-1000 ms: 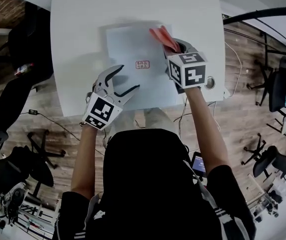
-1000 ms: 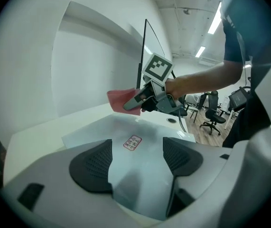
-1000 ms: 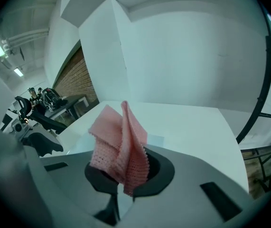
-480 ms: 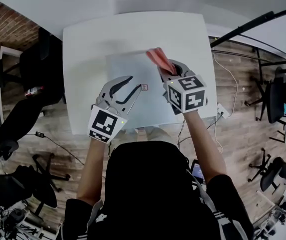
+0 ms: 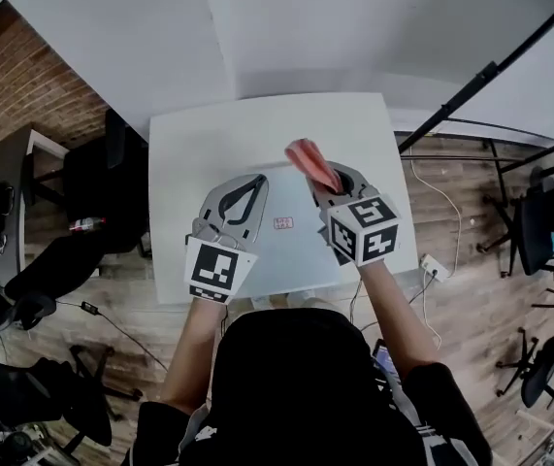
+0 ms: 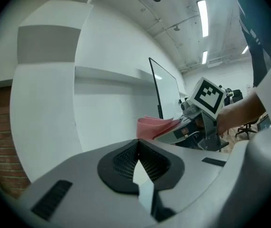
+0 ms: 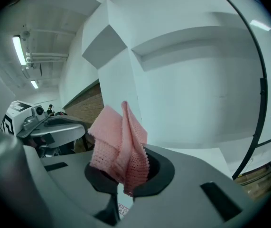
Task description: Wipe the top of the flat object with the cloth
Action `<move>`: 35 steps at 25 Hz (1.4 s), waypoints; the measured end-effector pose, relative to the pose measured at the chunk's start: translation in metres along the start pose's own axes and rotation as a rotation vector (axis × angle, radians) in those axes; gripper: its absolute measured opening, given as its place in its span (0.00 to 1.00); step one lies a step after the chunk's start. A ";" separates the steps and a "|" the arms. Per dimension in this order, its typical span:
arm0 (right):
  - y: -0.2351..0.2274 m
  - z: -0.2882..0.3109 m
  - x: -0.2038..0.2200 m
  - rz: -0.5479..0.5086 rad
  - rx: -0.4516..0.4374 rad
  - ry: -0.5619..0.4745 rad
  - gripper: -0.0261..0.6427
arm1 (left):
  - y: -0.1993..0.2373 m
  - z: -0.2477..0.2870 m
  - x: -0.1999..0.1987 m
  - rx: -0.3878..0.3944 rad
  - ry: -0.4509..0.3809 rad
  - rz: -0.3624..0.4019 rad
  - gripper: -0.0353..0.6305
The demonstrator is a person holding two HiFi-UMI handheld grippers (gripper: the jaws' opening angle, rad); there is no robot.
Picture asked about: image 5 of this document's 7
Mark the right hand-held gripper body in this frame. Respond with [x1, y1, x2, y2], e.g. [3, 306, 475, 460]
[318, 186, 402, 267]

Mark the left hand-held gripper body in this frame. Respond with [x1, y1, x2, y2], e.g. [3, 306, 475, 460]
[183, 218, 259, 305]

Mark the pink cloth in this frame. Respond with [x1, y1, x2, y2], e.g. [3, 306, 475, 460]
[284, 138, 342, 194]

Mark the person's right forearm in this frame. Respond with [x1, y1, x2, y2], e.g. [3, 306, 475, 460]
[357, 259, 440, 383]

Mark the person's left forearm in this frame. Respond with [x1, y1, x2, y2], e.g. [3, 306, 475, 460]
[159, 298, 228, 415]

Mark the white power strip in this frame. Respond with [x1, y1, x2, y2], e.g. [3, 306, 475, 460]
[419, 253, 451, 283]

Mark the black office chair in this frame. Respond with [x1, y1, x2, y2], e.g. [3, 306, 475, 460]
[0, 235, 104, 332]
[477, 162, 554, 281]
[62, 109, 152, 257]
[0, 345, 145, 449]
[494, 327, 554, 410]

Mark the red label bottle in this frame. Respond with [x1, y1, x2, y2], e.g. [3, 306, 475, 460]
[69, 216, 108, 234]

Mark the black smartphone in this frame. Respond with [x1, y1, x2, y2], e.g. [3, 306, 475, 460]
[371, 338, 402, 383]

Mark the person's black shirt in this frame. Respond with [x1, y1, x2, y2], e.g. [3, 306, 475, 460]
[128, 308, 494, 466]

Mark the black framed whiteboard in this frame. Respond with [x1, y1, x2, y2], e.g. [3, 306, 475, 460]
[396, 0, 554, 157]

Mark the white cable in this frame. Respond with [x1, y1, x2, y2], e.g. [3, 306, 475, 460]
[409, 157, 463, 267]

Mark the black cable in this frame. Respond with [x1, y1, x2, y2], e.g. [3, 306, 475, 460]
[55, 298, 171, 374]

